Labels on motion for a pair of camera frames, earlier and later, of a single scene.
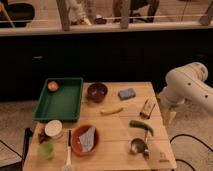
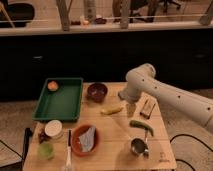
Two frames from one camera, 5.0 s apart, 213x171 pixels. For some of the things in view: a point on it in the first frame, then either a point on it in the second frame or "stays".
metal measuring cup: [137, 145] stays
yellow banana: [110, 110] stays
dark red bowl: [97, 91] stays
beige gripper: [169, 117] -> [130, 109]
